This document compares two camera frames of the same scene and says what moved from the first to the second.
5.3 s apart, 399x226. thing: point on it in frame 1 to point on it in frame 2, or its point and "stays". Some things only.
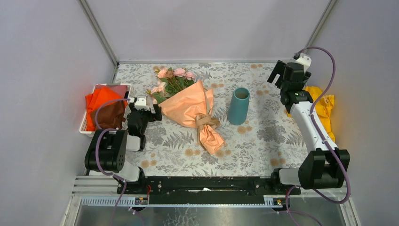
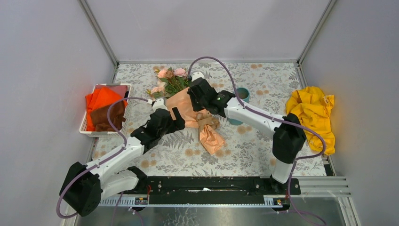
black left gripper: x=153 y=117 to x=179 y=124
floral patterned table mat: x=269 y=141 stays
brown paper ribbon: x=202 y=119 stays
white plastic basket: x=83 y=129 stays
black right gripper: x=278 y=69 to x=195 y=107
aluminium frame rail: x=100 y=31 stays
